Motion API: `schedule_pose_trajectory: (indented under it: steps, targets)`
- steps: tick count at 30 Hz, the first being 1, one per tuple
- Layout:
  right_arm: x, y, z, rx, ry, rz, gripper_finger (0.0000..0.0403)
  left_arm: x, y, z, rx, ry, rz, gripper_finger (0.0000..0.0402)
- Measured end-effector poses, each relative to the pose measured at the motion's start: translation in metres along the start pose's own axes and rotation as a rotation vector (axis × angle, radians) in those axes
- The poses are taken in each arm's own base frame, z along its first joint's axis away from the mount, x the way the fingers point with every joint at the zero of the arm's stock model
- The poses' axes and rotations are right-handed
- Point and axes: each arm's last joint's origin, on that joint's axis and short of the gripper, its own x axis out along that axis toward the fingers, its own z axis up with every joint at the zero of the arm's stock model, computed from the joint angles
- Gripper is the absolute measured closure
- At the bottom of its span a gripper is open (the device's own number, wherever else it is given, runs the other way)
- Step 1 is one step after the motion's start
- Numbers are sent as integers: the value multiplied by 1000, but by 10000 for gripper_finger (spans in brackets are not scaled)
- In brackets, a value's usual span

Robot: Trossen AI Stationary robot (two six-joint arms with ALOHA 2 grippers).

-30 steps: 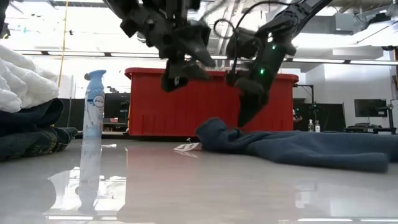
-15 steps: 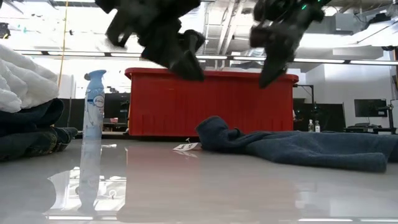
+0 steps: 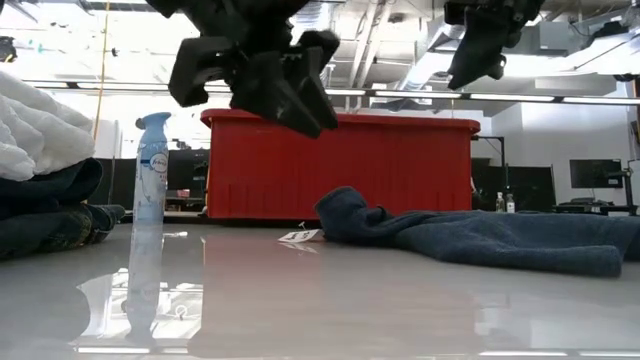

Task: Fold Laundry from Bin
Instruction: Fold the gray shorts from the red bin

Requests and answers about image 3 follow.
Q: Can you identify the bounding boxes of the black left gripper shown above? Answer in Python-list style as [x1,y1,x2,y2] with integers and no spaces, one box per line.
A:
[144,0,341,140]

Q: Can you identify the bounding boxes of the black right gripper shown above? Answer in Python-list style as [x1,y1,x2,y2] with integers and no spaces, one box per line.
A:
[443,0,546,91]

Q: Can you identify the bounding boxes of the dark navy garment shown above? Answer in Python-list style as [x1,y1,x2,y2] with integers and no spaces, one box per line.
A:
[278,186,640,279]

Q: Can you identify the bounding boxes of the white garment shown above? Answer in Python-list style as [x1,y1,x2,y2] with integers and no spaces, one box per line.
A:
[0,69,96,182]

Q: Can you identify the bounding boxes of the dark denim jeans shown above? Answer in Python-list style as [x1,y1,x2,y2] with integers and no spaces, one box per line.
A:
[0,158,127,260]

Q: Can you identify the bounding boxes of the red plastic laundry bin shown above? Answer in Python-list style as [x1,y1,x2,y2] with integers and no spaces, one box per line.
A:
[199,108,482,221]

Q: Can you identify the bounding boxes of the long ceiling light strip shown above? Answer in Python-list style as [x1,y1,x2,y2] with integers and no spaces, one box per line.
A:
[22,79,640,106]

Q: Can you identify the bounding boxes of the large black monitor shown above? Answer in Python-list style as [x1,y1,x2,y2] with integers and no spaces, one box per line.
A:
[507,165,557,214]

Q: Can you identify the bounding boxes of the small black monitor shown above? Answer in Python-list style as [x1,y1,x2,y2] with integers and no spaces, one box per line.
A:
[569,158,624,190]

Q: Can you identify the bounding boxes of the blue air freshener spray bottle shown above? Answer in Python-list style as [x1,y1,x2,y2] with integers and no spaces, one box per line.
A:
[130,110,173,226]

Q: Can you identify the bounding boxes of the white round column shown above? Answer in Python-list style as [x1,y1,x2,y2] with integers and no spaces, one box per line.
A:
[93,118,124,160]

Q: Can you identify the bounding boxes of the dark ceiling-hung object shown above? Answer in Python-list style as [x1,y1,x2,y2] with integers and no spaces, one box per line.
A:
[0,35,19,64]

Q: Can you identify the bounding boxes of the silver diagonal ventilation duct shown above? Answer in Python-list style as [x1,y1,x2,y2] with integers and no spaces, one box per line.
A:
[397,22,454,92]

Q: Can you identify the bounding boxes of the thin black frame stand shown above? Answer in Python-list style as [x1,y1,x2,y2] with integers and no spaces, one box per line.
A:
[469,133,507,201]

